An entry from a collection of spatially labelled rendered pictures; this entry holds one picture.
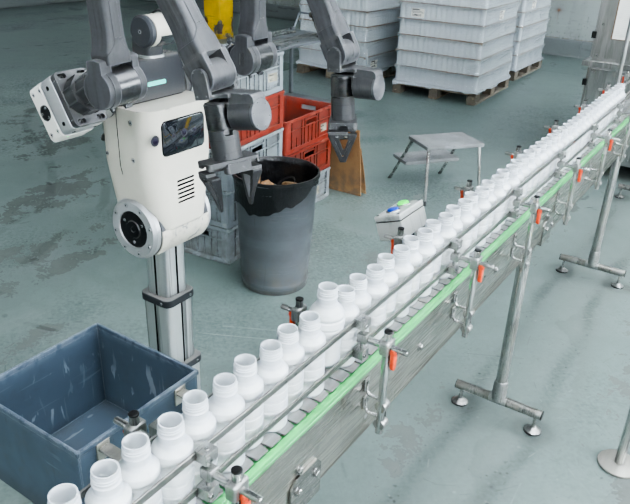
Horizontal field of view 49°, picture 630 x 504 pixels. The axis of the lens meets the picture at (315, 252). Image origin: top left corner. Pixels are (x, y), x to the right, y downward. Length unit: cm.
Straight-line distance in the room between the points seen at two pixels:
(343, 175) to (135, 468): 416
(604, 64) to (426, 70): 271
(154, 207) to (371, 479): 136
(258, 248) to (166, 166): 189
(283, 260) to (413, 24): 495
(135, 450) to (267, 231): 256
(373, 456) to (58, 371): 141
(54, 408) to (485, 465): 165
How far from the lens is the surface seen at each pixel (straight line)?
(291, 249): 354
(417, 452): 276
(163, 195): 171
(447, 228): 173
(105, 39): 146
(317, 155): 474
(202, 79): 128
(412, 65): 813
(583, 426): 308
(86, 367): 171
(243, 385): 114
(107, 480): 96
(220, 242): 396
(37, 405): 166
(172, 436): 103
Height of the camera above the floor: 181
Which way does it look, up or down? 26 degrees down
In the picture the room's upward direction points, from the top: 2 degrees clockwise
